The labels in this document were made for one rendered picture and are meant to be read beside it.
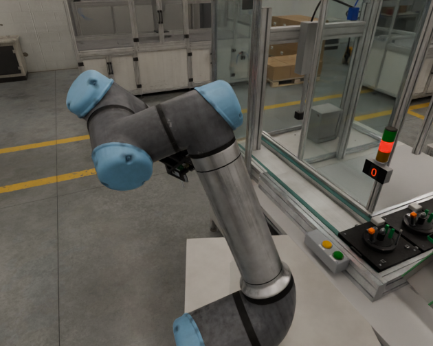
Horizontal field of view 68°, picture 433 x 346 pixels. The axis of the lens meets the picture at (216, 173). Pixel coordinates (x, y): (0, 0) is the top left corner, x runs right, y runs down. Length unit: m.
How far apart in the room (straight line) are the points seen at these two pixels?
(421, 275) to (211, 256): 0.84
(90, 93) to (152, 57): 5.62
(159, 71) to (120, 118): 5.72
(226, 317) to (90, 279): 2.18
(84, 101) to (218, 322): 0.42
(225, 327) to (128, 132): 0.37
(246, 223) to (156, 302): 2.01
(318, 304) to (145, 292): 1.45
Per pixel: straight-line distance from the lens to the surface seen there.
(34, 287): 2.86
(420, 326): 1.53
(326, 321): 1.40
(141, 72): 6.12
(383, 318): 1.48
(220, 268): 1.49
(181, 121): 0.44
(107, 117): 0.48
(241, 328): 0.61
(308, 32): 2.13
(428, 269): 1.46
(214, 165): 0.46
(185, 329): 0.63
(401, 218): 1.80
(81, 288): 2.70
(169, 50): 6.17
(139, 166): 0.44
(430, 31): 1.48
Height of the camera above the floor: 1.98
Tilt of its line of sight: 32 degrees down
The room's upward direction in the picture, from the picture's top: straight up
